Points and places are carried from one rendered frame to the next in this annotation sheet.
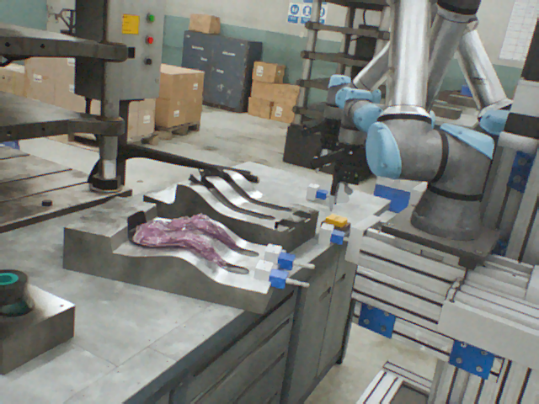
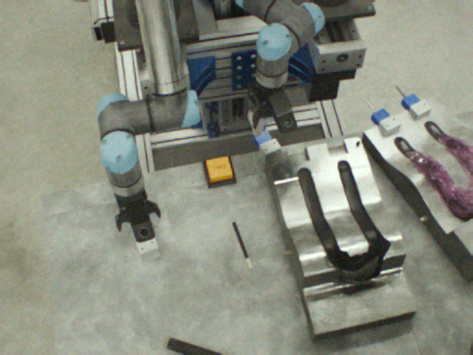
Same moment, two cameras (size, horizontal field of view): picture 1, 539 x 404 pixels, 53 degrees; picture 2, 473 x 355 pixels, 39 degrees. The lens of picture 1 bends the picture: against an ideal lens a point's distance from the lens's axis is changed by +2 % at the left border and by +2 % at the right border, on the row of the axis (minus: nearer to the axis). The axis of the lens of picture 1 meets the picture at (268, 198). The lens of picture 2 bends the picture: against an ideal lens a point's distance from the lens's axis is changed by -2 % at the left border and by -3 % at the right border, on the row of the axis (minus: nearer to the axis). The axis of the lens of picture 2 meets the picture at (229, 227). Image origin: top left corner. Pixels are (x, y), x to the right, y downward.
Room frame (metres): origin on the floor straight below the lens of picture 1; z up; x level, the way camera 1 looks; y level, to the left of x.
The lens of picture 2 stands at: (2.28, 0.54, 2.44)
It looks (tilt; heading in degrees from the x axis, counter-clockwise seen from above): 64 degrees down; 233
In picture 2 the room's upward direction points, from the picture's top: 2 degrees counter-clockwise
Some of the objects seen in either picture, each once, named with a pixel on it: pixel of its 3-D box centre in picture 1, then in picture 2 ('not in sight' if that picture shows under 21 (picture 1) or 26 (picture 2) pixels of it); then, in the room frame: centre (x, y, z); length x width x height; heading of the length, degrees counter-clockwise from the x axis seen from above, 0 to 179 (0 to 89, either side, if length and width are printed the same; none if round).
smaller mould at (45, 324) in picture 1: (4, 318); not in sight; (0.87, 0.46, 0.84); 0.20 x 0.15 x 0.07; 63
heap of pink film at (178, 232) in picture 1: (186, 232); (455, 171); (1.25, 0.20, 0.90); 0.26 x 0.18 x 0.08; 81
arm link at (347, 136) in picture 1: (351, 135); (270, 72); (1.56, -0.22, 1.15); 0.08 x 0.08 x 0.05
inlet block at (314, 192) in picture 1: (324, 194); (142, 234); (1.98, -0.21, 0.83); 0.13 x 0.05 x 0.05; 72
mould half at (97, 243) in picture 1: (182, 248); (454, 178); (1.24, 0.20, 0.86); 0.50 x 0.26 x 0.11; 81
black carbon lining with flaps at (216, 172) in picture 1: (235, 192); (343, 215); (1.58, 0.11, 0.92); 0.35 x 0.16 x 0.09; 63
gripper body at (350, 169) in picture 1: (349, 162); (268, 91); (1.55, -0.22, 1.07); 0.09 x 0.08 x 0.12; 77
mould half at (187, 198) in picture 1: (231, 204); (338, 230); (1.60, 0.12, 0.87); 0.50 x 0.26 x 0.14; 63
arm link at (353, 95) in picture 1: (357, 109); (273, 49); (1.55, -0.22, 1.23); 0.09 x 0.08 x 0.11; 9
